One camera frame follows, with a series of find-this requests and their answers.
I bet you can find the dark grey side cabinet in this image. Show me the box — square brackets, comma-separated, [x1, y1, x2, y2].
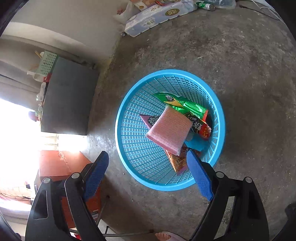
[41, 57, 99, 136]

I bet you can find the red cardboard box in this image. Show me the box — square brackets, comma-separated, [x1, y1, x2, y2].
[34, 150, 102, 239]

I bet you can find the orange snack wrapper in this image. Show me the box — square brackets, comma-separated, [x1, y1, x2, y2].
[165, 144, 190, 175]

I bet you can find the green snack wrapper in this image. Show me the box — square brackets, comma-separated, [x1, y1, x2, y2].
[154, 92, 213, 140]

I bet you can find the green soda can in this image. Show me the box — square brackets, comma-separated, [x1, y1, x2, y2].
[196, 1, 215, 11]

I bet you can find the white tissue roll pack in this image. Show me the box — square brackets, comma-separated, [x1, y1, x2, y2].
[125, 1, 197, 37]

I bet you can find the purple snack wrapper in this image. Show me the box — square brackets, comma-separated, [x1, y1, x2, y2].
[139, 114, 159, 130]

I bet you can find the blue plastic waste basket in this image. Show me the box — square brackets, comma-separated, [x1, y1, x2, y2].
[115, 69, 225, 191]

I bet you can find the pink scouring sponge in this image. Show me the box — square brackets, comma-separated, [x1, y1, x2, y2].
[145, 105, 193, 156]

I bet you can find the light green perforated basket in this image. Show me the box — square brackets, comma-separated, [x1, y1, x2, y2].
[36, 51, 58, 76]

